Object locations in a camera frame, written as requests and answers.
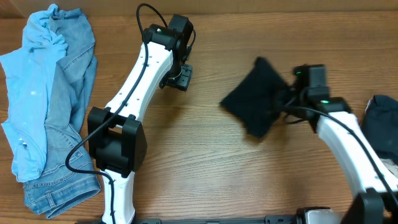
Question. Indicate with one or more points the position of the folded dark garment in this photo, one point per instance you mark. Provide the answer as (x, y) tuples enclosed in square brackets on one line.
[(382, 124)]

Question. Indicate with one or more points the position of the light blue shirt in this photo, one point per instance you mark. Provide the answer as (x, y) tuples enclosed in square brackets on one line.
[(29, 73)]

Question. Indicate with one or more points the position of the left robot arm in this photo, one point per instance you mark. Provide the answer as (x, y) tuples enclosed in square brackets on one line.
[(118, 143)]

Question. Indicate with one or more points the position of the black t-shirt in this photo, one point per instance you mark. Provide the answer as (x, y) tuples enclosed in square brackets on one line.
[(256, 99)]

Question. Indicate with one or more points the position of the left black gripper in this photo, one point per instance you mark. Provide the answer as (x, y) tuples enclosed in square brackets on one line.
[(183, 81)]

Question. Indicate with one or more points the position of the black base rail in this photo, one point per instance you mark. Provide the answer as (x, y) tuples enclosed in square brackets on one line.
[(236, 219)]

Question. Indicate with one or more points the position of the blue denim jeans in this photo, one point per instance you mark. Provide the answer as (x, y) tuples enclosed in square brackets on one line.
[(62, 184)]

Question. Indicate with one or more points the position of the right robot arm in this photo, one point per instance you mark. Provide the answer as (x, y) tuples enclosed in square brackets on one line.
[(373, 186)]

